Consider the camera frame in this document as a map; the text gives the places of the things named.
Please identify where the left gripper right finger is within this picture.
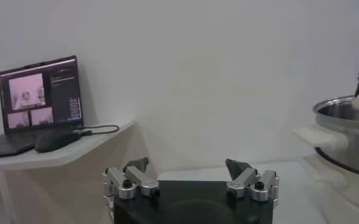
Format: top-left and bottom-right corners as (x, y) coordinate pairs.
(224, 158), (280, 202)

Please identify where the black laptop beside mouse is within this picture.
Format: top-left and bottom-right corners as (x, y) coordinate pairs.
(0, 55), (85, 159)

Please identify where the stainless steel steamer basket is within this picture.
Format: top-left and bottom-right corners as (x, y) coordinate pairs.
(312, 94), (359, 180)

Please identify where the white electric cooker base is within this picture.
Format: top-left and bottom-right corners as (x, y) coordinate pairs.
(293, 126), (359, 224)

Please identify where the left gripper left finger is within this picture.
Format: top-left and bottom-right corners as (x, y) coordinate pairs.
(102, 156), (161, 201)

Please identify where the black looped laptop cable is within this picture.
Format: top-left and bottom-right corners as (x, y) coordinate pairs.
(72, 124), (121, 137)

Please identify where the white side table with mouse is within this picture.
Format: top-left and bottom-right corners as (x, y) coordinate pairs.
(0, 118), (136, 224)

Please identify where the black computer mouse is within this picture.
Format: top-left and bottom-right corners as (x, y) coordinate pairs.
(34, 129), (82, 153)

